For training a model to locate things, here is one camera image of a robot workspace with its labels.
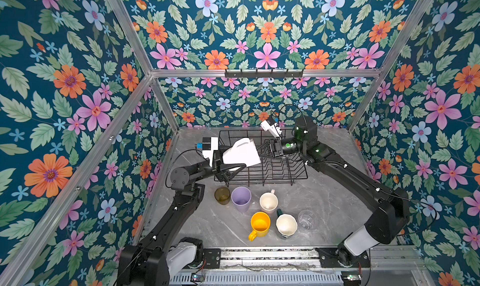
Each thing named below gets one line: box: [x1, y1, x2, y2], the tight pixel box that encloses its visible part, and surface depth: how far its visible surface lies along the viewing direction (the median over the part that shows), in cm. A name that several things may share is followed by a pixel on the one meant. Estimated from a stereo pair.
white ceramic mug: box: [222, 137, 262, 168], surface depth 57 cm
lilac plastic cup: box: [231, 186, 252, 213], surface depth 82 cm
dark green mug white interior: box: [275, 208, 299, 238], surface depth 77 cm
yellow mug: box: [248, 211, 271, 242], surface depth 78 cm
